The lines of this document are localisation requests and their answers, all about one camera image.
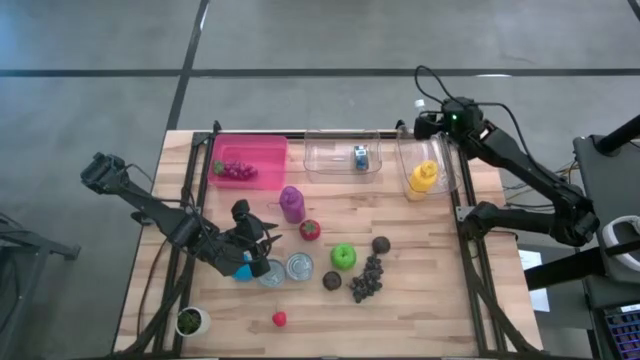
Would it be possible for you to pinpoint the grey metal stand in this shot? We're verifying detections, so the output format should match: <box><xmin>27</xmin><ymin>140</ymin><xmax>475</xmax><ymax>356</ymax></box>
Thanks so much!
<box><xmin>0</xmin><ymin>214</ymin><xmax>82</xmax><ymax>360</ymax></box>

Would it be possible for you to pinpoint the small plant white pot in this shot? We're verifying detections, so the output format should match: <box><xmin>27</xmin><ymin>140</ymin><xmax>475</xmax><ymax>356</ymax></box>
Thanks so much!
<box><xmin>174</xmin><ymin>305</ymin><xmax>212</xmax><ymax>338</ymax></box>

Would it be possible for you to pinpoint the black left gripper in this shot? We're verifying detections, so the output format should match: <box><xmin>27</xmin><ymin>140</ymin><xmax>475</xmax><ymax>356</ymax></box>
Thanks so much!
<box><xmin>252</xmin><ymin>220</ymin><xmax>284</xmax><ymax>257</ymax></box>

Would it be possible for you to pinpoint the purple squeeze bottle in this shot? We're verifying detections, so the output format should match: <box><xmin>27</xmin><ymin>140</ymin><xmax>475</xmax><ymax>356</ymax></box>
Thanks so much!
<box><xmin>267</xmin><ymin>185</ymin><xmax>307</xmax><ymax>226</ymax></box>

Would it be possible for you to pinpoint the brown cable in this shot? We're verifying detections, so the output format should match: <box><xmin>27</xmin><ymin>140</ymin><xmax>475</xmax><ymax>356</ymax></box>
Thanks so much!
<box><xmin>135</xmin><ymin>233</ymin><xmax>171</xmax><ymax>326</ymax></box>

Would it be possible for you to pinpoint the blue squeeze bottle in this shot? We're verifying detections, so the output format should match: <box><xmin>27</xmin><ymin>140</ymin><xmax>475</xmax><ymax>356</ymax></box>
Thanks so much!
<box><xmin>231</xmin><ymin>251</ymin><xmax>256</xmax><ymax>283</ymax></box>

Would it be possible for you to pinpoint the red toy grape bunch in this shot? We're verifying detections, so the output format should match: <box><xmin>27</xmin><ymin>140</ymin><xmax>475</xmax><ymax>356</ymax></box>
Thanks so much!
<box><xmin>213</xmin><ymin>158</ymin><xmax>260</xmax><ymax>182</ymax></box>

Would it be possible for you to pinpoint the black side desk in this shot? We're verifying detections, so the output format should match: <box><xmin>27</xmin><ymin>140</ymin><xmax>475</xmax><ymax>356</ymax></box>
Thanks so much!
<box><xmin>524</xmin><ymin>133</ymin><xmax>640</xmax><ymax>360</ymax></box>

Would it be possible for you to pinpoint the tuna can blue label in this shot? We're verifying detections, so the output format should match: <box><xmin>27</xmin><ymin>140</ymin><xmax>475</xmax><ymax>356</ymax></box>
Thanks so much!
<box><xmin>285</xmin><ymin>251</ymin><xmax>316</xmax><ymax>282</ymax></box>
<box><xmin>257</xmin><ymin>258</ymin><xmax>287</xmax><ymax>289</ymax></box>

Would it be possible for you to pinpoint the green toy apple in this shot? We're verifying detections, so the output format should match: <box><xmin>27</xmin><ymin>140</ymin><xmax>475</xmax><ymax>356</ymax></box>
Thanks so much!
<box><xmin>329</xmin><ymin>242</ymin><xmax>358</xmax><ymax>272</ymax></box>

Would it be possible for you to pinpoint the yellow squeeze bottle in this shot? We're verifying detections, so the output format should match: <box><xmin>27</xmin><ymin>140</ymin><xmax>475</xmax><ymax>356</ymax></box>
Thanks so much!
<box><xmin>405</xmin><ymin>159</ymin><xmax>441</xmax><ymax>202</ymax></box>

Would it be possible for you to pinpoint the small blue silver can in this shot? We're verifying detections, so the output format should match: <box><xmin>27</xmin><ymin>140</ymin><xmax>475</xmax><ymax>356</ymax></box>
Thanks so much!
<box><xmin>352</xmin><ymin>144</ymin><xmax>370</xmax><ymax>172</ymax></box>

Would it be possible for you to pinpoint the black pole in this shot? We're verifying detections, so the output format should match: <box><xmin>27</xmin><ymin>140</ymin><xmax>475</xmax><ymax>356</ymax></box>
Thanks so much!
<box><xmin>594</xmin><ymin>113</ymin><xmax>640</xmax><ymax>157</ymax></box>

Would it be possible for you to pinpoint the dark toy grape bunch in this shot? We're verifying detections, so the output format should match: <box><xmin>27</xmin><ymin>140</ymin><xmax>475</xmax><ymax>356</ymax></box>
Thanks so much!
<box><xmin>347</xmin><ymin>254</ymin><xmax>386</xmax><ymax>305</ymax></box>

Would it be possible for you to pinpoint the red toy tomato green top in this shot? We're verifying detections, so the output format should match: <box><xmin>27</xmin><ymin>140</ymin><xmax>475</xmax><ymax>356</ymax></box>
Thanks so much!
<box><xmin>298</xmin><ymin>218</ymin><xmax>322</xmax><ymax>242</ymax></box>

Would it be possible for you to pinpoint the dark purple toy plum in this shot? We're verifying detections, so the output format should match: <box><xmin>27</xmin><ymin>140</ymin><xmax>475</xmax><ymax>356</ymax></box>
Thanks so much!
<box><xmin>321</xmin><ymin>270</ymin><xmax>343</xmax><ymax>292</ymax></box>

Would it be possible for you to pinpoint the white paper sheet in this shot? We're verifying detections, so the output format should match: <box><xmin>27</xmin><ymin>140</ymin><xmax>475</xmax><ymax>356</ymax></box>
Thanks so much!
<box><xmin>518</xmin><ymin>248</ymin><xmax>552</xmax><ymax>314</ymax></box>

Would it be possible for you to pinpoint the white round device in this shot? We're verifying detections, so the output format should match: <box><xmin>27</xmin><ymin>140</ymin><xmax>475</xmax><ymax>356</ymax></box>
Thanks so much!
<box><xmin>601</xmin><ymin>214</ymin><xmax>640</xmax><ymax>274</ymax></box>

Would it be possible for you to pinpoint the black aluminium table frame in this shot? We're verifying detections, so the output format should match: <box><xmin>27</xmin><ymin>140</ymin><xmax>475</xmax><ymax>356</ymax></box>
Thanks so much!
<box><xmin>149</xmin><ymin>119</ymin><xmax>526</xmax><ymax>359</ymax></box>

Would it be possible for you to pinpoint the colourful backlit keyboard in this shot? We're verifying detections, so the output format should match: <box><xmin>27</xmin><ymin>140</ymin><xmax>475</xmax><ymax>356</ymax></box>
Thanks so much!
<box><xmin>602</xmin><ymin>302</ymin><xmax>640</xmax><ymax>360</ymax></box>

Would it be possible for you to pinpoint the clear plastic bin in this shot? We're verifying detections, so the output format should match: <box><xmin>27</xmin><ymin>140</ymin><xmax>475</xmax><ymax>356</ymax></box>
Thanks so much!
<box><xmin>393</xmin><ymin>123</ymin><xmax>461</xmax><ymax>202</ymax></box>
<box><xmin>302</xmin><ymin>128</ymin><xmax>384</xmax><ymax>185</ymax></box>

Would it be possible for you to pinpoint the small red toy strawberry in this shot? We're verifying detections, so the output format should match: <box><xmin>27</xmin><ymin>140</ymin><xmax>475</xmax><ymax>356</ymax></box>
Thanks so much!
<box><xmin>271</xmin><ymin>302</ymin><xmax>289</xmax><ymax>329</ymax></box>

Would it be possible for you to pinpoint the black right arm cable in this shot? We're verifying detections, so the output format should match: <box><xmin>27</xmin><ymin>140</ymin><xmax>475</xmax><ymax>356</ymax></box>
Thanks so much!
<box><xmin>413</xmin><ymin>64</ymin><xmax>534</xmax><ymax>166</ymax></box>

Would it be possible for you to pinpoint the pink plastic bin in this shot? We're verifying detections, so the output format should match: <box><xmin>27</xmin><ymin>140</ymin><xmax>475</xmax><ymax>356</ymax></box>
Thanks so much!
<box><xmin>207</xmin><ymin>133</ymin><xmax>290</xmax><ymax>192</ymax></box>

